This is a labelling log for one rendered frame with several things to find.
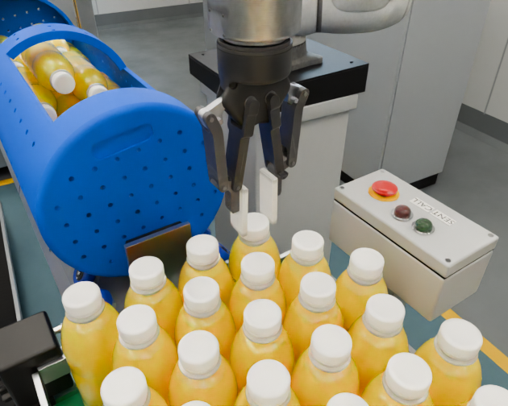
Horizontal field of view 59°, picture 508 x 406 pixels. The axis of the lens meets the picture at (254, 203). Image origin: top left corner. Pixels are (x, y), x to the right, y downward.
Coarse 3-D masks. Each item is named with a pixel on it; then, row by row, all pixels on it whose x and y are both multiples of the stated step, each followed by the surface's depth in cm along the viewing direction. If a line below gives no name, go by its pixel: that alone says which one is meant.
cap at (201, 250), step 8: (192, 240) 55; (200, 240) 55; (208, 240) 55; (216, 240) 55; (192, 248) 54; (200, 248) 54; (208, 248) 54; (216, 248) 54; (192, 256) 54; (200, 256) 53; (208, 256) 53; (216, 256) 55; (200, 264) 54
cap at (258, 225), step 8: (248, 216) 59; (256, 216) 59; (264, 216) 59; (248, 224) 57; (256, 224) 57; (264, 224) 57; (248, 232) 57; (256, 232) 56; (264, 232) 57; (248, 240) 57; (256, 240) 57
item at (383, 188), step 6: (378, 180) 65; (384, 180) 65; (372, 186) 65; (378, 186) 64; (384, 186) 64; (390, 186) 64; (396, 186) 64; (378, 192) 63; (384, 192) 63; (390, 192) 63; (396, 192) 63
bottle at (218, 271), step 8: (184, 264) 57; (192, 264) 55; (208, 264) 55; (216, 264) 55; (224, 264) 57; (184, 272) 56; (192, 272) 55; (200, 272) 55; (208, 272) 55; (216, 272) 55; (224, 272) 56; (184, 280) 56; (216, 280) 55; (224, 280) 56; (232, 280) 58; (224, 288) 56; (224, 296) 56
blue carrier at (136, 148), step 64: (0, 0) 116; (0, 64) 81; (0, 128) 75; (64, 128) 57; (128, 128) 58; (192, 128) 64; (64, 192) 58; (128, 192) 63; (192, 192) 69; (64, 256) 62
